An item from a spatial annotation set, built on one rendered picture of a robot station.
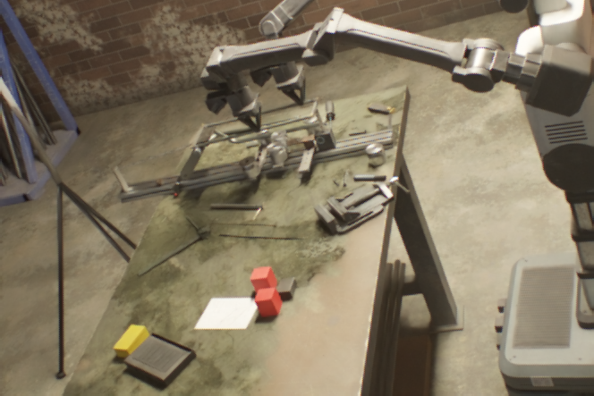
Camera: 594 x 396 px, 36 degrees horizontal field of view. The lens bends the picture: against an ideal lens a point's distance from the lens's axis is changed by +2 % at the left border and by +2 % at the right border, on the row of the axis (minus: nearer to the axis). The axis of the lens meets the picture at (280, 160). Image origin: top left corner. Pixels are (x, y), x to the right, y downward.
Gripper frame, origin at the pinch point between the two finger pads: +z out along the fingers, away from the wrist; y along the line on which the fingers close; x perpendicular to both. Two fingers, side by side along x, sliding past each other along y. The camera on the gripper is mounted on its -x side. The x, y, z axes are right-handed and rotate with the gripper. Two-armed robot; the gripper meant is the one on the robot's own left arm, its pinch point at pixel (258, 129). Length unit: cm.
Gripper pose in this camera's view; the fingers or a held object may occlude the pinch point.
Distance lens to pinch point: 265.0
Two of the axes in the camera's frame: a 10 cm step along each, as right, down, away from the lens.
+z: 3.7, 8.0, 4.6
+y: -1.7, 5.5, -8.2
